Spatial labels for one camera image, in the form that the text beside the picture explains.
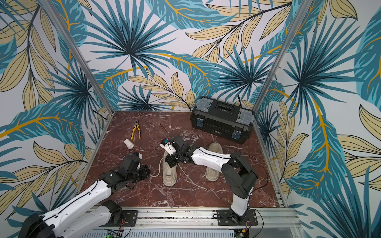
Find beige sneaker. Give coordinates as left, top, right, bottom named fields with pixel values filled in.
left=162, top=152, right=177, bottom=187
left=205, top=142, right=223, bottom=182

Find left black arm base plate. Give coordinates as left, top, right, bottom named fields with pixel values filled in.
left=101, top=210, right=138, bottom=227

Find small beige cylinder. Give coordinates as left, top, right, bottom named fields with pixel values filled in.
left=124, top=139, right=134, bottom=150

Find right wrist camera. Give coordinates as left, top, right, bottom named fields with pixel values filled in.
left=160, top=139, right=176, bottom=156

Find aluminium front rail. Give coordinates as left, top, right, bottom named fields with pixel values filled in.
left=47, top=206, right=304, bottom=238

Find black grey toolbox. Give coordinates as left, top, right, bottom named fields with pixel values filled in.
left=190, top=97, right=255, bottom=144

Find left aluminium corner post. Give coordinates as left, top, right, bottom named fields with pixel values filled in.
left=39, top=0, right=114, bottom=114

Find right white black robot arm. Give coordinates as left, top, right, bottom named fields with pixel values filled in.
left=160, top=136, right=258, bottom=219

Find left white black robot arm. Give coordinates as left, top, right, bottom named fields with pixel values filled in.
left=18, top=152, right=150, bottom=238

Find aluminium corner post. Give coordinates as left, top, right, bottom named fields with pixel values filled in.
left=253, top=1, right=312, bottom=114
left=39, top=0, right=114, bottom=114

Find yellow handled pliers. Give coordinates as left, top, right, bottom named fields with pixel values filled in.
left=131, top=120, right=141, bottom=140

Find right aluminium corner post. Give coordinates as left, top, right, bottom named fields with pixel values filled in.
left=253, top=1, right=312, bottom=114

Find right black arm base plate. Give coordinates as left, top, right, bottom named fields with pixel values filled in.
left=212, top=209, right=258, bottom=227

